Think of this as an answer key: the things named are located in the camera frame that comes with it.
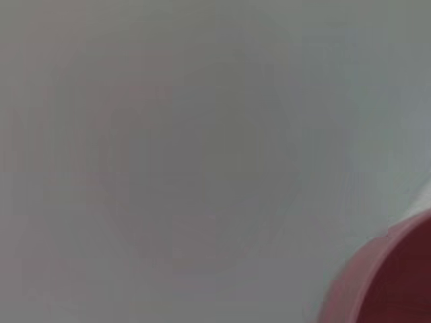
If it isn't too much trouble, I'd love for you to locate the pink plastic bowl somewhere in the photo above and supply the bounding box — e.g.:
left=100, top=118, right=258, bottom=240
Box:
left=318, top=208, right=431, bottom=323

